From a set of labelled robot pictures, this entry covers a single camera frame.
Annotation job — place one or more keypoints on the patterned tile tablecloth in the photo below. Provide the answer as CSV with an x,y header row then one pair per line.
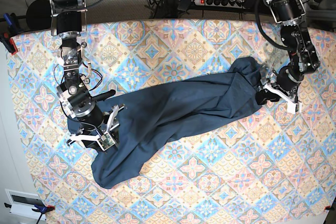
x,y
270,167

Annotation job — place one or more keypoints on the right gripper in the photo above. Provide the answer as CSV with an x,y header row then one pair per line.
x,y
93,123

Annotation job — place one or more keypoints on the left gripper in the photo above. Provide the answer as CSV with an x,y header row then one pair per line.
x,y
276,86

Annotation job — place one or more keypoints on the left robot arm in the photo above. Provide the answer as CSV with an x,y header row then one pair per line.
x,y
296,41

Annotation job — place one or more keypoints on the white power strip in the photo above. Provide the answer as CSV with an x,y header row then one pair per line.
x,y
220,3

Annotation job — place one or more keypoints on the white floor vent box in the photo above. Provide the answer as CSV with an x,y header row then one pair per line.
x,y
22,204

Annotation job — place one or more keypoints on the orange black clamp left edge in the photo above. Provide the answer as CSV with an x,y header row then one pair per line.
x,y
8,42

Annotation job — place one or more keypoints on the black round stool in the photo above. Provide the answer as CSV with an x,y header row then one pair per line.
x,y
38,15

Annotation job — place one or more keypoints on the dark navy t-shirt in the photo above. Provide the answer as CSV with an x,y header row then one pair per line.
x,y
168,112

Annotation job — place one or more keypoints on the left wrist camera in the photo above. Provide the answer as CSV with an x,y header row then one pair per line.
x,y
294,108

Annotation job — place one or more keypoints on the blue orange clamp bottom left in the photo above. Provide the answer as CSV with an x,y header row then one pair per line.
x,y
42,210

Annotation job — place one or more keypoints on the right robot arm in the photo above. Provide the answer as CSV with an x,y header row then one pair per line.
x,y
68,22

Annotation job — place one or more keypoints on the blue clamp upper left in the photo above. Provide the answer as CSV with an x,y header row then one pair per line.
x,y
12,20

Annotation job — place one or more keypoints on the orange clamp bottom right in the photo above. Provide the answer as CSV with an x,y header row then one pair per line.
x,y
328,208

